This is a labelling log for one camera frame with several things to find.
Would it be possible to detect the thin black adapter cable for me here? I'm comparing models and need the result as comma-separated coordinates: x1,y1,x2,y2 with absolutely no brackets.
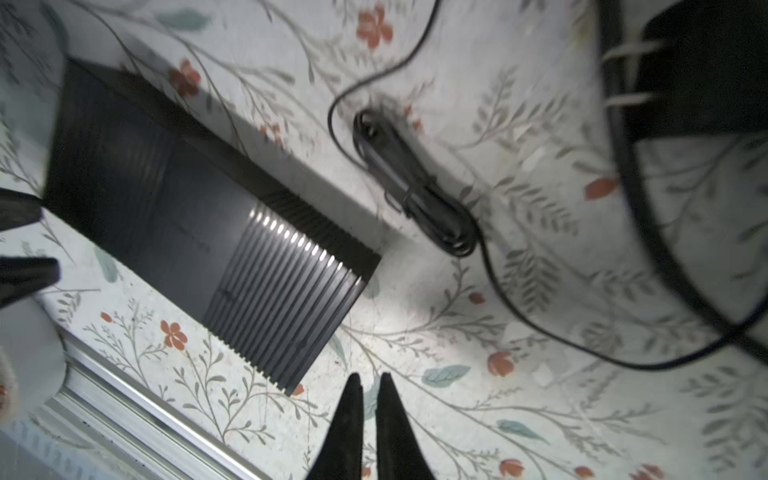
326,0,768,372

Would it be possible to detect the black power adapter with prongs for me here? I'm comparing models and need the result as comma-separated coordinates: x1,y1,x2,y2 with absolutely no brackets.
597,1,767,143

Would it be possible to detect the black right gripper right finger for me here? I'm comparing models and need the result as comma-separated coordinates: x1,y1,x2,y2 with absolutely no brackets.
376,373,435,480

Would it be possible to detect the black network switch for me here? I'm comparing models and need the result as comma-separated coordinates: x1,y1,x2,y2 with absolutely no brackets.
43,59,385,392

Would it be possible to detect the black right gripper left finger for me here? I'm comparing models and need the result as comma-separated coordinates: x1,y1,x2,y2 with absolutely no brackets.
306,373,364,480

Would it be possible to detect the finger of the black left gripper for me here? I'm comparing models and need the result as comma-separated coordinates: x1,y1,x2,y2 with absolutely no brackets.
0,257,61,308
0,188,43,231

